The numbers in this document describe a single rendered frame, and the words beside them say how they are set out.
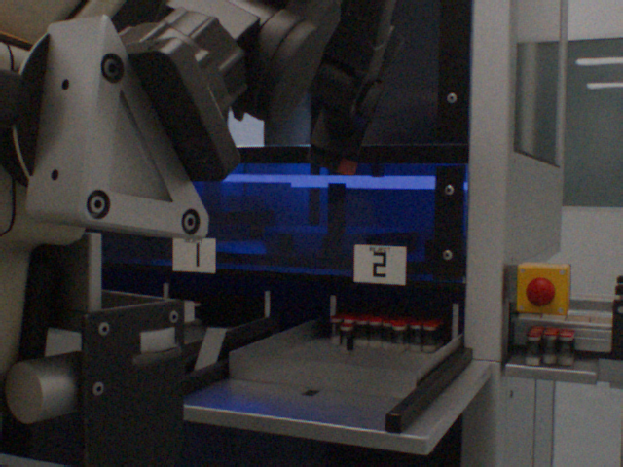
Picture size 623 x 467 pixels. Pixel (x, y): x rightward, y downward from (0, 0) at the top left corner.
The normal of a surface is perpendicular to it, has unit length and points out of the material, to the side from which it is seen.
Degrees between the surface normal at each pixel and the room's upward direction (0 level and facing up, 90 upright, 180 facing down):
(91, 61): 82
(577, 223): 90
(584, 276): 90
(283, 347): 90
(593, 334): 90
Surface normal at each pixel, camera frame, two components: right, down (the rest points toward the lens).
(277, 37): -0.03, -0.30
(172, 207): 0.82, 0.04
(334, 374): -0.38, 0.04
